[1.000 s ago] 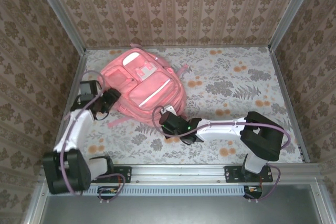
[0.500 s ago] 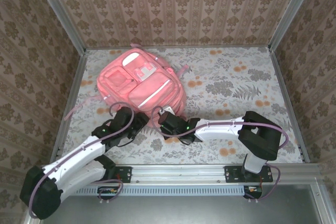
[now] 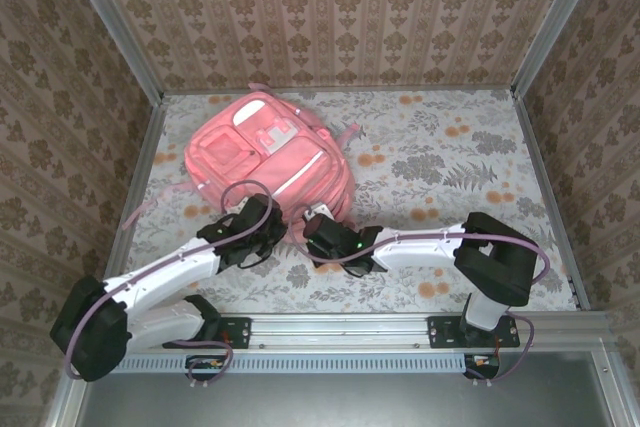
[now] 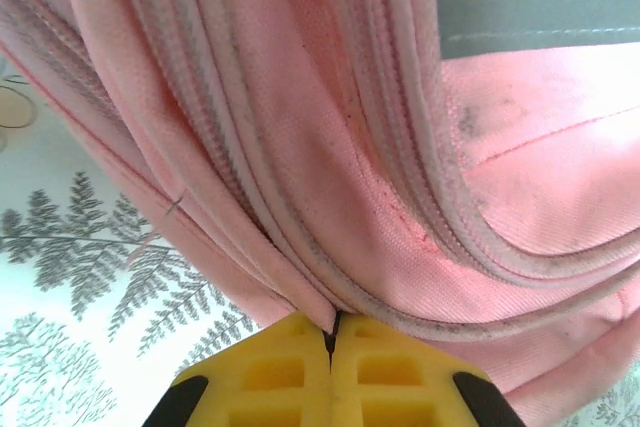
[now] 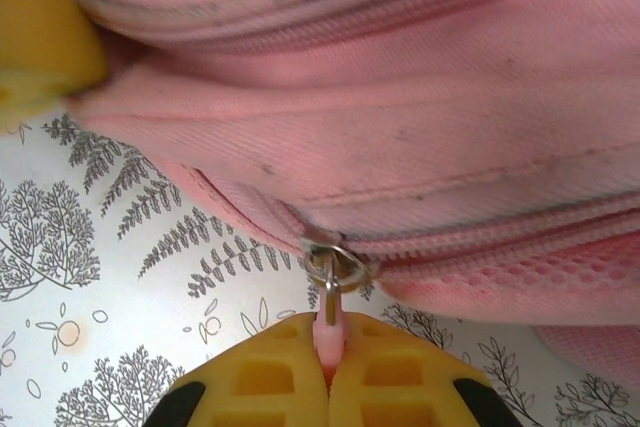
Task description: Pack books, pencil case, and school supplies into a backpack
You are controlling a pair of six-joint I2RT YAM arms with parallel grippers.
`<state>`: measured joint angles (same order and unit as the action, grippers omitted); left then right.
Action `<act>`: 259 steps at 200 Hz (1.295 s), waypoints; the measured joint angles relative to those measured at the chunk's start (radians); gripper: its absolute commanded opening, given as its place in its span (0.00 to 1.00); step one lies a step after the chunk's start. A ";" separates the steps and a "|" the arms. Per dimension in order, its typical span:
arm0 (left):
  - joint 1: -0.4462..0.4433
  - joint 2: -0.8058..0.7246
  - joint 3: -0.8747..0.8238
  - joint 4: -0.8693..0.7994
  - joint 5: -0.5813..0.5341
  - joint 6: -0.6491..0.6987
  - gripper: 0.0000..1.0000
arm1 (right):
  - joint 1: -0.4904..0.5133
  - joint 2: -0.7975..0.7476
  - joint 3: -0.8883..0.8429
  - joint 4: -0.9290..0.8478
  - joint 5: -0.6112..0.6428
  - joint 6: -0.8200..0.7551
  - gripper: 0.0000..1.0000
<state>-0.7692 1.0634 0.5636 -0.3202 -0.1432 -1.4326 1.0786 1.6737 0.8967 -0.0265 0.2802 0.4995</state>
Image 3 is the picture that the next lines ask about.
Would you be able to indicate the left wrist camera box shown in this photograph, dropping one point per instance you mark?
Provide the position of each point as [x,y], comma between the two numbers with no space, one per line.
[235,207]

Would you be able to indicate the aluminium frame post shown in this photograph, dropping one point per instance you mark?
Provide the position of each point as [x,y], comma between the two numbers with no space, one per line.
[555,17]
[110,17]

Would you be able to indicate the right aluminium frame post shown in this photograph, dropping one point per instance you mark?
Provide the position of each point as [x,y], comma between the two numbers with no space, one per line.
[555,17]

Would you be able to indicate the grey metal sheet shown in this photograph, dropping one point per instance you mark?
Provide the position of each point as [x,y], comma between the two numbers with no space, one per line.
[350,402]

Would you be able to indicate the floral tablecloth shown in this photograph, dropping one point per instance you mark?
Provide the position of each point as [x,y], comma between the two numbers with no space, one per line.
[425,172]

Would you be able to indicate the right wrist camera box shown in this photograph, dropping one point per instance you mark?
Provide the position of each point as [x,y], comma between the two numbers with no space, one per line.
[319,210]

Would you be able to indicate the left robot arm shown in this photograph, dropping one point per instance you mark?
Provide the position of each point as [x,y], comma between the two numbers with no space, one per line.
[160,272]

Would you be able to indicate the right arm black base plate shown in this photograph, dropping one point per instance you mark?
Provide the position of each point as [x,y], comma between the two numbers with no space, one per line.
[442,332]

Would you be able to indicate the aluminium mounting rail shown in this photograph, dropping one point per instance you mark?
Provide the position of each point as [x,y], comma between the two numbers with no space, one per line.
[340,329]

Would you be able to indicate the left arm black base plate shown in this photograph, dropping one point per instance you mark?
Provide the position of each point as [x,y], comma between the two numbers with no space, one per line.
[235,332]

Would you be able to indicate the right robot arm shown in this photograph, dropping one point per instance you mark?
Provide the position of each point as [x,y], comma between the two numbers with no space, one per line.
[415,249]

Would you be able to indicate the back aluminium rail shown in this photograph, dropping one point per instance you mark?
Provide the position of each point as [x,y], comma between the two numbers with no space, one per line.
[400,88]

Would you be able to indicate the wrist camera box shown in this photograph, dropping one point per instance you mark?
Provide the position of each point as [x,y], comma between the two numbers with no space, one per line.
[235,207]
[319,210]

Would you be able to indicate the pink school backpack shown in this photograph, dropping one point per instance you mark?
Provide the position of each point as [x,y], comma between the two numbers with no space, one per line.
[280,157]

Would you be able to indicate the left aluminium frame post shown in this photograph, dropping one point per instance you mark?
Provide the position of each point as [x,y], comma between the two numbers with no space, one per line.
[110,17]

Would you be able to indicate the right aluminium side rail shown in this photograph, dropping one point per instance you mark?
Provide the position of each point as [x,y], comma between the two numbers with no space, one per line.
[542,157]

